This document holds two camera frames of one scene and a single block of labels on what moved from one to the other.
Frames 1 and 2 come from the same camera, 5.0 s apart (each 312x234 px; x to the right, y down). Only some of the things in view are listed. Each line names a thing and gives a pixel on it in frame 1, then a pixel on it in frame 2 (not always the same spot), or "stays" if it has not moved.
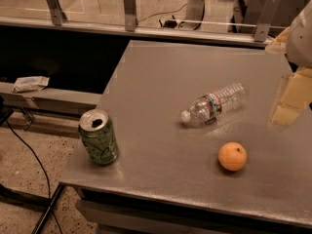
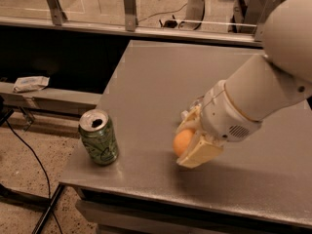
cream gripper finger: (278, 45) → (191, 120)
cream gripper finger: (296, 95) → (200, 149)
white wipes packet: (26, 84) stays
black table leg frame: (32, 201) stays
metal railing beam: (139, 30) stays
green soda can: (98, 136) stays
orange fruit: (232, 156) → (181, 141)
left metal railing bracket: (57, 13) stays
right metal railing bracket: (272, 3) stays
